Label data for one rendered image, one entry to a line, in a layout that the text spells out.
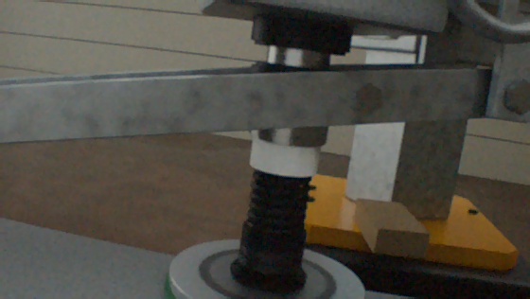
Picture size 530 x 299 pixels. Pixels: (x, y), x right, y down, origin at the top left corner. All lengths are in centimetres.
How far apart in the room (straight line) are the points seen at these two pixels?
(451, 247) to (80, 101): 84
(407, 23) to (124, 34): 679
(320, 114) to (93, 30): 697
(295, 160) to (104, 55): 684
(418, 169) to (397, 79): 72
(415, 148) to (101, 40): 640
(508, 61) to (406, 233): 51
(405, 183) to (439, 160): 10
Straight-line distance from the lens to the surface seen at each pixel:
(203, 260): 59
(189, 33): 682
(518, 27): 44
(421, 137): 119
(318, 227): 107
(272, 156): 50
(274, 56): 51
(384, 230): 96
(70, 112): 46
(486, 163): 673
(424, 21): 45
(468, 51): 120
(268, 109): 46
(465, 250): 112
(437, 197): 127
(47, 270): 62
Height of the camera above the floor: 111
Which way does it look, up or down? 10 degrees down
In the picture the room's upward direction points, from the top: 7 degrees clockwise
